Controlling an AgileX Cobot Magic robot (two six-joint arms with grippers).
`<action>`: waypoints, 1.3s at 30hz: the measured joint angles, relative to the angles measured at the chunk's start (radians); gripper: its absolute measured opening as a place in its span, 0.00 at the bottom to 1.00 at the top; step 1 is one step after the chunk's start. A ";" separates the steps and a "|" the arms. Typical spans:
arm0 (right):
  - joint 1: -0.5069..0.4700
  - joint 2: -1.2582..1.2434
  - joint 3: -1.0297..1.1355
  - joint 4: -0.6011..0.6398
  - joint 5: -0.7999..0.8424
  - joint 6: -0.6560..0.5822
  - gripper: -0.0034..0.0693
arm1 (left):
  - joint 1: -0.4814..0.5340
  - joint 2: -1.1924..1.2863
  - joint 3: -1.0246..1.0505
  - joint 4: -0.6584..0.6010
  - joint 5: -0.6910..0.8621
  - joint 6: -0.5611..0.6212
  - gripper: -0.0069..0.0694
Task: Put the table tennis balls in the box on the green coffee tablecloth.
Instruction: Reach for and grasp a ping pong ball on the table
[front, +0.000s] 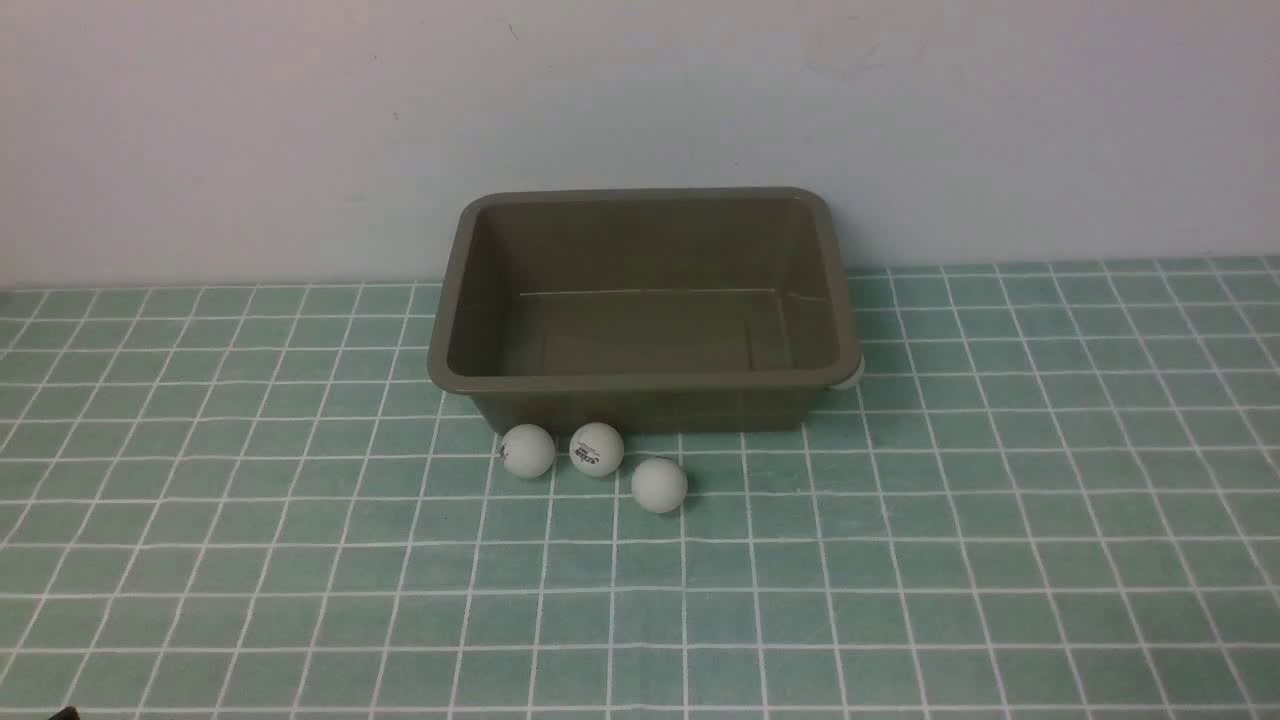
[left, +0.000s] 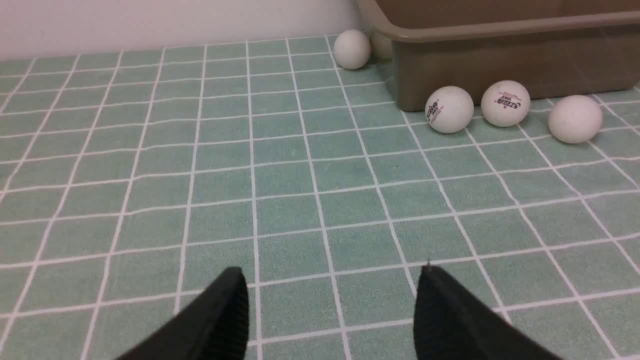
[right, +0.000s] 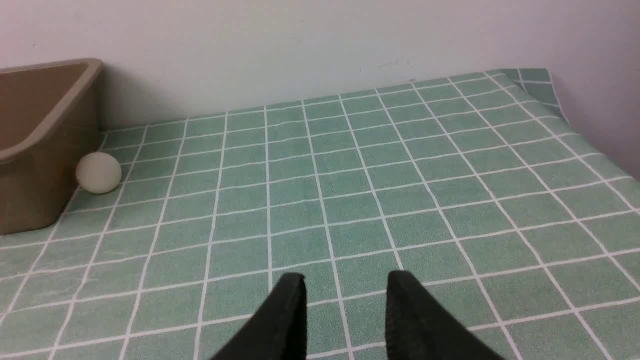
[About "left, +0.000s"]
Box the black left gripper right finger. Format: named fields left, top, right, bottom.
left=413, top=265, right=558, bottom=360

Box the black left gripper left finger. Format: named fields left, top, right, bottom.
left=119, top=266, right=250, bottom=360

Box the white logo ball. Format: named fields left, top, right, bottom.
left=424, top=85, right=474, bottom=134
left=480, top=80, right=531, bottom=127

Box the plain white ball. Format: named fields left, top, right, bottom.
left=548, top=95, right=604, bottom=144

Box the green checkered tablecloth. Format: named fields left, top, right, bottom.
left=0, top=35, right=640, bottom=360

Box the olive plastic bin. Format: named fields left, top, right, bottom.
left=358, top=0, right=640, bottom=112

